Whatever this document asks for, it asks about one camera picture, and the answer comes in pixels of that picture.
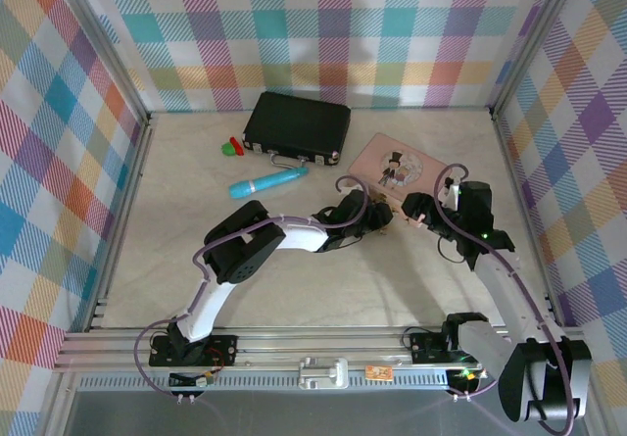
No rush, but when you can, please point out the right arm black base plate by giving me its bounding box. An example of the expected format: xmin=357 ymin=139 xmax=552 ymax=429
xmin=409 ymin=330 xmax=501 ymax=364

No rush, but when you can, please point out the aluminium side rail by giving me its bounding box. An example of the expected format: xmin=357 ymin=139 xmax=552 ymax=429
xmin=489 ymin=110 xmax=564 ymax=327
xmin=85 ymin=115 xmax=156 ymax=332

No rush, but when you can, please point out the aluminium frame post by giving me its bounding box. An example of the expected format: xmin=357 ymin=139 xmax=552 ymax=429
xmin=51 ymin=0 xmax=153 ymax=121
xmin=489 ymin=0 xmax=587 ymax=117

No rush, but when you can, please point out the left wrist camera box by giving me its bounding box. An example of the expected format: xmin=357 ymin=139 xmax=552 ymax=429
xmin=362 ymin=199 xmax=394 ymax=231

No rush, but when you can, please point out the grey panel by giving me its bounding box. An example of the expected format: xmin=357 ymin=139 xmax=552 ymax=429
xmin=63 ymin=389 xmax=589 ymax=436

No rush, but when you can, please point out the silver latch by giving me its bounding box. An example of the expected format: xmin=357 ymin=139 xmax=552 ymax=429
xmin=297 ymin=356 xmax=350 ymax=391

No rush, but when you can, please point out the blue toy microphone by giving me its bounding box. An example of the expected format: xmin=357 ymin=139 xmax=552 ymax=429
xmin=228 ymin=167 xmax=311 ymax=200

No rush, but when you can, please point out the black hard case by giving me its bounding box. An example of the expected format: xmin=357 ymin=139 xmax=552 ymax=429
xmin=243 ymin=91 xmax=353 ymax=168

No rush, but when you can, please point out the perforated metal strip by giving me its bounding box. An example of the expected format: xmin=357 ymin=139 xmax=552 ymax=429
xmin=77 ymin=375 xmax=455 ymax=392

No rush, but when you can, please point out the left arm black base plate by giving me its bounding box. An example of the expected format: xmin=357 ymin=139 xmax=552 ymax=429
xmin=148 ymin=333 xmax=240 ymax=367

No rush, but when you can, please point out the aluminium mounting rail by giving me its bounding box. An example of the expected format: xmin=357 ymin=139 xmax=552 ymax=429
xmin=53 ymin=326 xmax=589 ymax=373

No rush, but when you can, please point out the small connector board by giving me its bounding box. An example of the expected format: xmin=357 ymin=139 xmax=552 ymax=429
xmin=169 ymin=369 xmax=217 ymax=391
xmin=448 ymin=366 xmax=485 ymax=391

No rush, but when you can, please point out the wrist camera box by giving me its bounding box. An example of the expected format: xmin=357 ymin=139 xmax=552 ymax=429
xmin=401 ymin=191 xmax=436 ymax=222
xmin=362 ymin=199 xmax=394 ymax=231

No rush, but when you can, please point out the red green toy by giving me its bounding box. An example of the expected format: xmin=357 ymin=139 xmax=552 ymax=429
xmin=219 ymin=135 xmax=245 ymax=158

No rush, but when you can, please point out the pink tin box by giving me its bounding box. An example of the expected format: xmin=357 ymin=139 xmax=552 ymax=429
xmin=346 ymin=132 xmax=450 ymax=215

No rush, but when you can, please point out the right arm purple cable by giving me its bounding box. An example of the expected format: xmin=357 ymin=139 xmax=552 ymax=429
xmin=434 ymin=163 xmax=577 ymax=436

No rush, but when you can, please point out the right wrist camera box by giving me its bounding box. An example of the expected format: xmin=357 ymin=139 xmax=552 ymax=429
xmin=401 ymin=191 xmax=436 ymax=222

